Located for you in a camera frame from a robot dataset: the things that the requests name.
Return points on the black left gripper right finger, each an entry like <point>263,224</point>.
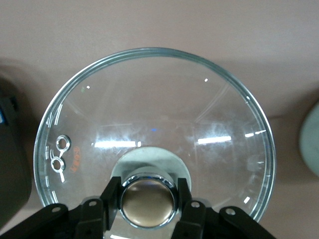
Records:
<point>197,219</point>

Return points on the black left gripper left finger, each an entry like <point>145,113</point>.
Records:
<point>94,216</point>

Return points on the black round appliance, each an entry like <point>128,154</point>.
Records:
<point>12,154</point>

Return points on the glass pot lid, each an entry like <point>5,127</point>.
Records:
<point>149,99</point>

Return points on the grey electric cooking pot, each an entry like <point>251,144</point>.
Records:
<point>311,139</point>

